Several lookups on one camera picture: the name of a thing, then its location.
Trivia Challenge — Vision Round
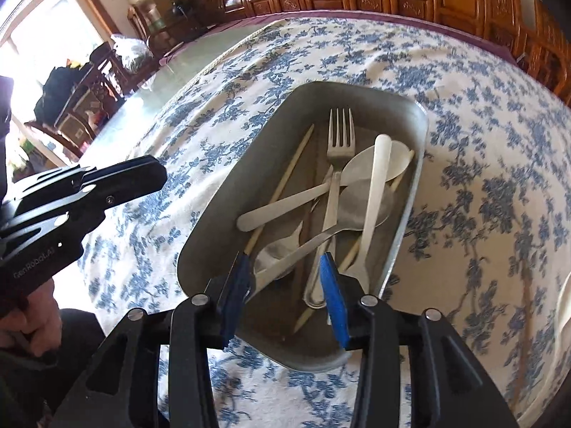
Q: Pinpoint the person's left hand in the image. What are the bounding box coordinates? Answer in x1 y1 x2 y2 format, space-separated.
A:
1 278 62 357

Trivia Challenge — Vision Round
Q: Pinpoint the dark wooden dining chair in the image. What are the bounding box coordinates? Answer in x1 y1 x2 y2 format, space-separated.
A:
25 42 131 158

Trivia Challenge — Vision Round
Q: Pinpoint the metal rectangular tray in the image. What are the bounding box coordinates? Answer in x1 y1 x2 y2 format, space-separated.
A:
177 82 429 372

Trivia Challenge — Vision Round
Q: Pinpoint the black desk lamp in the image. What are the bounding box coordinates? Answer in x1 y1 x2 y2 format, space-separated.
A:
170 0 206 36

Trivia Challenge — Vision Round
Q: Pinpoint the large metal spoon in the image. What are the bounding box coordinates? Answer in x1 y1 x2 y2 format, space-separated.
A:
248 180 371 300

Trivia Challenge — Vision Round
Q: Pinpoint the metal fork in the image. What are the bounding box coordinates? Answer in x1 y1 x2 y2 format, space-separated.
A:
303 108 356 309

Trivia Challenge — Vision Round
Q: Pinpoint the carved wooden armchair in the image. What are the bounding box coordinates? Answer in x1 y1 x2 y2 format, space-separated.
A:
518 0 570 106

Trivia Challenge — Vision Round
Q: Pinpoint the white plastic bag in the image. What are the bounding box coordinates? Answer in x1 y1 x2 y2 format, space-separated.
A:
110 34 154 73

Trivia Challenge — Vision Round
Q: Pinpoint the white plastic spoon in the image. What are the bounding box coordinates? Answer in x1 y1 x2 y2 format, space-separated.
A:
236 140 412 232

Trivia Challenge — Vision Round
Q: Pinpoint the white plastic spork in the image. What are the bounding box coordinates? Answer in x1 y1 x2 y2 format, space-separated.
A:
344 134 392 295

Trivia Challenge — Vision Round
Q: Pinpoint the small metal spoon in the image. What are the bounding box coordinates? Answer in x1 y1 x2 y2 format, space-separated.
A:
253 200 318 278

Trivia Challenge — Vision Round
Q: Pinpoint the blue floral tablecloth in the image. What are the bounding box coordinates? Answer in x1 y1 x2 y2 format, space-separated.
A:
79 16 571 428

